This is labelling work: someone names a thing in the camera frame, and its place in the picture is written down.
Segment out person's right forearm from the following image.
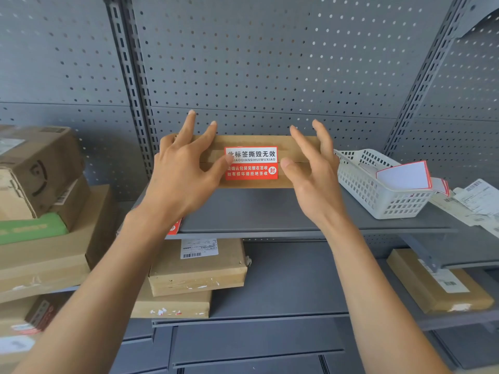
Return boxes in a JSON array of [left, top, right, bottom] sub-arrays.
[[320, 213, 454, 374]]

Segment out long brown cardboard box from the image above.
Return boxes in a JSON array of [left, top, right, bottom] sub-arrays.
[[172, 134, 323, 190]]

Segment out person's right hand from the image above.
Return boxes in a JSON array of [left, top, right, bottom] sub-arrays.
[[280, 119, 354, 230]]

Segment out taped worn cardboard box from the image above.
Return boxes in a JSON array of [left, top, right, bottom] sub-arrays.
[[0, 293, 71, 364]]

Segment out white plastic mesh basket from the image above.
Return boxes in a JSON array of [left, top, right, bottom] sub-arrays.
[[334, 149, 435, 220]]

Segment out large flat cardboard box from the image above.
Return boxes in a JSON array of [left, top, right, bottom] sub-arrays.
[[0, 184, 117, 304]]

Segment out grey pegboard back panel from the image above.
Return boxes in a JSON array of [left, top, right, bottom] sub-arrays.
[[0, 0, 150, 203], [392, 11, 499, 191], [129, 0, 457, 152]]

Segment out red-edged white sticker sheets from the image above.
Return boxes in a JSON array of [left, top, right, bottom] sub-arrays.
[[375, 161, 450, 196]]

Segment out grey metal shelf bracket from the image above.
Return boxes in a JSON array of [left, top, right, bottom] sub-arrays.
[[454, 0, 499, 39]]

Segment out scuffed plain cardboard box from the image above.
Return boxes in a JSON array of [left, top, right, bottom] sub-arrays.
[[130, 278, 213, 320]]

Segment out grey slotted shelf upright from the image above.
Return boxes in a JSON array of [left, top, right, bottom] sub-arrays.
[[383, 0, 475, 154], [106, 0, 157, 180]]

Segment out person's left hand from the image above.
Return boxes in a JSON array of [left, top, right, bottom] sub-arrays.
[[134, 110, 234, 225]]

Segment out cardboard box with smile print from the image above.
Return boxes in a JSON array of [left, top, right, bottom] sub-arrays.
[[0, 125, 85, 221]]

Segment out red and white seal sticker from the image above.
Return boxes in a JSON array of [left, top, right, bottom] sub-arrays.
[[224, 146, 279, 181]]

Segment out cardboard box with white label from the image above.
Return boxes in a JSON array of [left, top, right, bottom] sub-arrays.
[[148, 238, 249, 297]]

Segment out white shipping label papers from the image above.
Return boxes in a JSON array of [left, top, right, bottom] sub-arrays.
[[429, 180, 499, 238]]

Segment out flat cardboard box with label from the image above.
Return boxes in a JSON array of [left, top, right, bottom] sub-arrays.
[[386, 248, 495, 315]]

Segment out grey metal shelf board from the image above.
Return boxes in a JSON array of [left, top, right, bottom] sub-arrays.
[[151, 241, 351, 328], [376, 245, 499, 332], [111, 321, 347, 374], [117, 186, 457, 241]]

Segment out person's left forearm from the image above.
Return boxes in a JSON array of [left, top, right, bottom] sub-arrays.
[[12, 208, 186, 374]]

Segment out green wrapped parcel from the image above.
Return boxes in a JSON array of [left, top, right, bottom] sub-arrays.
[[0, 212, 69, 246]]

